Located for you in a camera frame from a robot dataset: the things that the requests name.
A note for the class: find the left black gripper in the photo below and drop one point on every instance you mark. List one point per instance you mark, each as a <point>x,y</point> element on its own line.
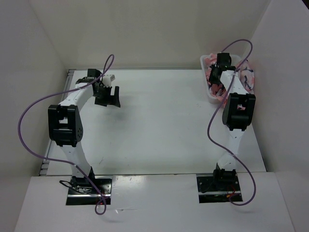
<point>115,101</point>

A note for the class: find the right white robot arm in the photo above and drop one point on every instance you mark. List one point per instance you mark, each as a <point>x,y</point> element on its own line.
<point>237,116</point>

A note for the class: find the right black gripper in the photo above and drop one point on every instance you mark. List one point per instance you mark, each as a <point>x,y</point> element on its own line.
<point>211,79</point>

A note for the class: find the pink shark print shorts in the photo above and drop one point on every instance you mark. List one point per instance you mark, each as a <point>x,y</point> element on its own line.
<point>245,75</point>

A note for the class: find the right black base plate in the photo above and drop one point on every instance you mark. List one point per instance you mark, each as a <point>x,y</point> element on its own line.
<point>210,191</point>

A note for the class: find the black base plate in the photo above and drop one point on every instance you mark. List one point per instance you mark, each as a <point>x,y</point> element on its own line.
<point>87,195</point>
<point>210,191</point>

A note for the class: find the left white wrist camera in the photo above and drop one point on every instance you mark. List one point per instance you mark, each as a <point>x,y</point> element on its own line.
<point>107,80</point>

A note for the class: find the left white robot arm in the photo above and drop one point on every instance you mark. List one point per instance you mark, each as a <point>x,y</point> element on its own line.
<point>65,124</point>

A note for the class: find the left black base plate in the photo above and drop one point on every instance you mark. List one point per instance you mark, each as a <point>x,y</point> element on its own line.
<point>87,195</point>

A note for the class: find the white plastic basket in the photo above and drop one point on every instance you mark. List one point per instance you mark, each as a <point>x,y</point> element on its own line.
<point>212,99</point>

